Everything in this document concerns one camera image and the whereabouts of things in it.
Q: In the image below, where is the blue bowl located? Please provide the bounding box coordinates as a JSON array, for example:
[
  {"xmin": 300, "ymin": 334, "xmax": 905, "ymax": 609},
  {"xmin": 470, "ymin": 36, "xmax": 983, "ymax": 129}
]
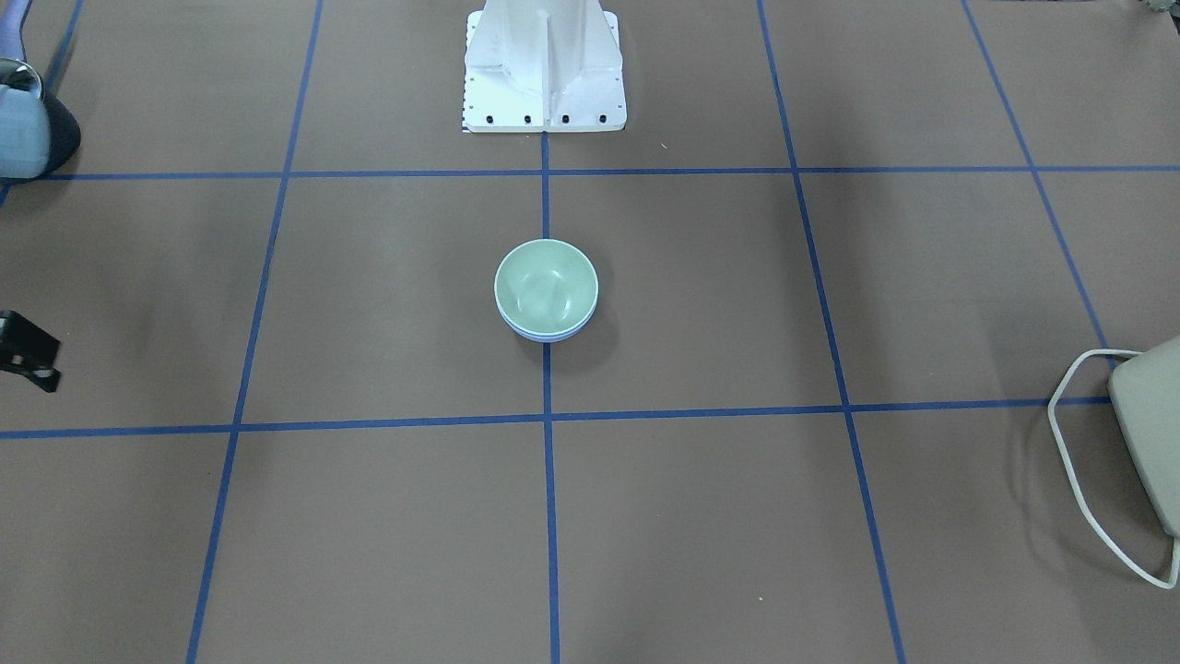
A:
[{"xmin": 500, "ymin": 311, "xmax": 594, "ymax": 343}]

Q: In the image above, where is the green bowl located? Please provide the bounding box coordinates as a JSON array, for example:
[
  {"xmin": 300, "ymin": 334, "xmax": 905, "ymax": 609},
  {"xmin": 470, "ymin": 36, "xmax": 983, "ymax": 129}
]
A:
[{"xmin": 493, "ymin": 239, "xmax": 601, "ymax": 333}]

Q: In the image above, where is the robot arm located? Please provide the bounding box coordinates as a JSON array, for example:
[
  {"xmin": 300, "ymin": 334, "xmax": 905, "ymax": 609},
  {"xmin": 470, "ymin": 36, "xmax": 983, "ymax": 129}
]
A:
[{"xmin": 1, "ymin": 85, "xmax": 63, "ymax": 394}]

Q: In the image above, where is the glass saucepan lid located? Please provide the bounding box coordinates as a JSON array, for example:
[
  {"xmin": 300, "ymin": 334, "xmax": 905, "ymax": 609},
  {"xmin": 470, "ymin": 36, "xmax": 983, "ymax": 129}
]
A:
[{"xmin": 1, "ymin": 55, "xmax": 45, "ymax": 101}]

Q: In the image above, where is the cream toaster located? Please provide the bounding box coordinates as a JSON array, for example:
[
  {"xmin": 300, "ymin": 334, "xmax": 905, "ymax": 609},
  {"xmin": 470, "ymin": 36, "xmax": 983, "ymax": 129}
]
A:
[{"xmin": 1109, "ymin": 338, "xmax": 1179, "ymax": 538}]

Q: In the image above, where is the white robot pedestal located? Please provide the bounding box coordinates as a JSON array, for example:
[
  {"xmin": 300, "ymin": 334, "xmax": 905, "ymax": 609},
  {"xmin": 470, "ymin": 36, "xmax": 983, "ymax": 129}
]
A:
[{"xmin": 461, "ymin": 1, "xmax": 628, "ymax": 134}]

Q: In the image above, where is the white toaster cable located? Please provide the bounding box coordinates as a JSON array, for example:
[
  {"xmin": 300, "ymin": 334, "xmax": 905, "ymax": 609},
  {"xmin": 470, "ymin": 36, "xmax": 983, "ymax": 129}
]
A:
[{"xmin": 1048, "ymin": 349, "xmax": 1180, "ymax": 589}]

